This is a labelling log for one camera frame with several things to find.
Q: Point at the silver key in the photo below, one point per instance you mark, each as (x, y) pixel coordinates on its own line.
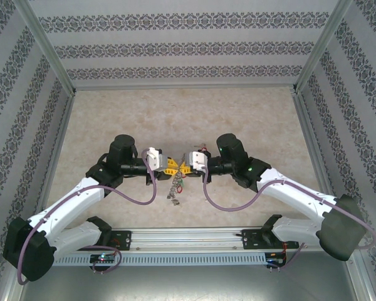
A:
(197, 145)

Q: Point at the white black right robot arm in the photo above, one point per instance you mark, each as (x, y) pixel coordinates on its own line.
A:
(300, 194)

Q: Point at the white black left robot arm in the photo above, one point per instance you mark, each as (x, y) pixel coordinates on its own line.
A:
(69, 203)

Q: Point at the small circuit board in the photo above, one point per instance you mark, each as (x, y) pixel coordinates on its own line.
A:
(103, 258)
(275, 261)

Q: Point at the grey metal shelf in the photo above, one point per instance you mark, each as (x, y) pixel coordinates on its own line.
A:
(188, 285)

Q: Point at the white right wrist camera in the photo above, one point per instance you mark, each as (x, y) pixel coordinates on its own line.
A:
(197, 160)

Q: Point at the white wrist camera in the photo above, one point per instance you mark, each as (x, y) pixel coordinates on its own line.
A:
(156, 158)
(197, 160)

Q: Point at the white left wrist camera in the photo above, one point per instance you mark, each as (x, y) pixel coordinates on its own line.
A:
(156, 158)

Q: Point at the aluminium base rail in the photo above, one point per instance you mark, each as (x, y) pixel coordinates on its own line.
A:
(188, 238)

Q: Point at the aluminium side rail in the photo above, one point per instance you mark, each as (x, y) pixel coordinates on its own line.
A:
(66, 116)
(305, 125)

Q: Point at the aluminium frame post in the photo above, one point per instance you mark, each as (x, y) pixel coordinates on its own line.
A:
(44, 40)
(322, 40)

